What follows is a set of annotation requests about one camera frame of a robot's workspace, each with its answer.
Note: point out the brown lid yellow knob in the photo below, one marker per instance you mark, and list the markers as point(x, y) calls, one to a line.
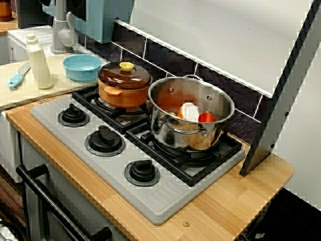
point(114, 77)

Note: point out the white orange toy food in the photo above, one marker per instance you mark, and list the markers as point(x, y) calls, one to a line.
point(188, 111)

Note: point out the light blue bowl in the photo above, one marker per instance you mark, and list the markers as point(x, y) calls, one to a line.
point(75, 72)

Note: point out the orange toy pot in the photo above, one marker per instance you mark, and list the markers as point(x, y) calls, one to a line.
point(126, 98)

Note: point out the black burner grate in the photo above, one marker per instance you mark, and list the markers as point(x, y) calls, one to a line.
point(185, 173)
point(82, 96)

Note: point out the cream plastic bottle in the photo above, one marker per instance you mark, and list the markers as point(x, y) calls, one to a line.
point(40, 70)

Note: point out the white oven cabinet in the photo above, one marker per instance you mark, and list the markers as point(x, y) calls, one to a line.
point(55, 185)

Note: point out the black stove knob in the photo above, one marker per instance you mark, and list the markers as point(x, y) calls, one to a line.
point(72, 116)
point(142, 172)
point(104, 141)

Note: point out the grey stove plate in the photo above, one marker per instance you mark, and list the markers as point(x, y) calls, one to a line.
point(150, 200)

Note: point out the yellow toy food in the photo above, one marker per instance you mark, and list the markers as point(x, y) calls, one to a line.
point(172, 115)

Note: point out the stainless steel pot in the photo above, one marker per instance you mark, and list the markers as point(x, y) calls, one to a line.
point(175, 140)

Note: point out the brown jar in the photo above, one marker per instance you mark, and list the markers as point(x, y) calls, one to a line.
point(5, 10)

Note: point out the dark side panel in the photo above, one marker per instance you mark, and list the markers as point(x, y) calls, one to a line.
point(263, 140)

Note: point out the black tile backsplash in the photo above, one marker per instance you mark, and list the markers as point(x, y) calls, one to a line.
point(225, 95)

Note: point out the white sink counter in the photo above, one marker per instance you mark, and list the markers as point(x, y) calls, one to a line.
point(43, 33)

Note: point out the grey toy faucet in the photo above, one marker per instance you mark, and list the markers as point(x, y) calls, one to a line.
point(60, 32)

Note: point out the light wooden cutting board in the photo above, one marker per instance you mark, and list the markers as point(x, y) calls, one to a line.
point(62, 86)

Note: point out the red toy tomato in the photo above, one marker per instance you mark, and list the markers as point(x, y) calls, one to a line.
point(206, 117)

